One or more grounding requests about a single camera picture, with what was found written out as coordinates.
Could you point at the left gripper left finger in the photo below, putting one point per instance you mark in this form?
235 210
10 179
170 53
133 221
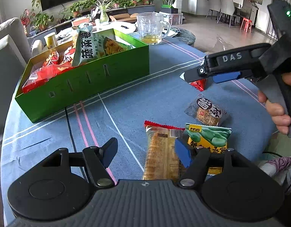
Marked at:
79 170

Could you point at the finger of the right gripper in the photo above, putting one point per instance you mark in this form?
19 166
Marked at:
225 77
195 74

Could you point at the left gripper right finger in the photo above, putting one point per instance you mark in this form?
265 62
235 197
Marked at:
197 162

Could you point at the small red snack packet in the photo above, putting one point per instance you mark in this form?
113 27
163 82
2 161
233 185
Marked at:
199 84

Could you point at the orange green bean snack bag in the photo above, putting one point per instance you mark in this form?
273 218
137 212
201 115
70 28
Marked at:
211 137

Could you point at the clear round nut cake packet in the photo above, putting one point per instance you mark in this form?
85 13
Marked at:
206 111

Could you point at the red edged cracker packet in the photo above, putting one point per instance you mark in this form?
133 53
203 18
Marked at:
161 160

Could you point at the red yellow snack bag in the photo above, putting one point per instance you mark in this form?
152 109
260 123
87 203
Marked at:
54 65

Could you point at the green vegetable ring snack bag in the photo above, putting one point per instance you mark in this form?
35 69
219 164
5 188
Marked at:
92 46

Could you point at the person right hand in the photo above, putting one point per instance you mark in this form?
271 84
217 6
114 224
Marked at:
275 110

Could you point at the blue striped tablecloth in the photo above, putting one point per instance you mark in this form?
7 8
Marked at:
160 97

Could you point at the dark round coffee table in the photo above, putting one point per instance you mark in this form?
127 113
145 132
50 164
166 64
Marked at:
182 35

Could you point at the red stool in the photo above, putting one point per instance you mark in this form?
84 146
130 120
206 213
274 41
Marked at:
246 25

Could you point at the glass mug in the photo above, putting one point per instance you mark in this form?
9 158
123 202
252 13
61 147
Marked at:
152 28

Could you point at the white dining chair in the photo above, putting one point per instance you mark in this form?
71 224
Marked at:
227 9

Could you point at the green cardboard box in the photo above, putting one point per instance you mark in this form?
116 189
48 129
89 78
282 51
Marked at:
82 81

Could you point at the brown cardboard box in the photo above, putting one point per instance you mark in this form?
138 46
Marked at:
124 18

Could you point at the spider plant in vase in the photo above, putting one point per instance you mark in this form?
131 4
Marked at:
103 6

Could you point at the gold can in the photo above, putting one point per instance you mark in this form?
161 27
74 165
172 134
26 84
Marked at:
50 40

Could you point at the white round table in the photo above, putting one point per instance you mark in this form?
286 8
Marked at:
67 34

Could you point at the grey sofa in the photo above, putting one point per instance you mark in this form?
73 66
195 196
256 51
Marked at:
14 54

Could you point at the red flower decoration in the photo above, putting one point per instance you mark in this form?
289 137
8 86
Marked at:
26 18

